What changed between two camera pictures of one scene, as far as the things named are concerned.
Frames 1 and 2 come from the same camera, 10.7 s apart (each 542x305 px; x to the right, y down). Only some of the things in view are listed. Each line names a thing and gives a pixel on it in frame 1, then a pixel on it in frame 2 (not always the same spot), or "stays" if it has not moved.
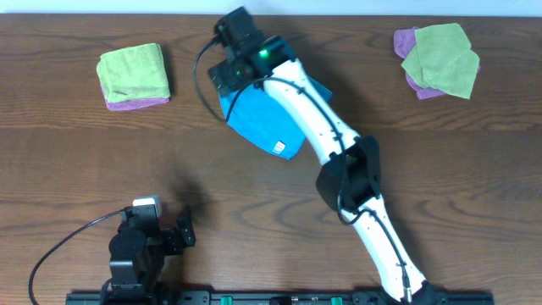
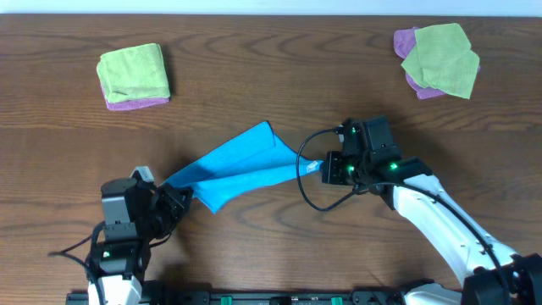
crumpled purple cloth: x=404 y=41 stays
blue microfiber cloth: x=259 y=117 → x=260 y=157
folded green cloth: x=134 y=74 stays
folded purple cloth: x=134 y=104 stays
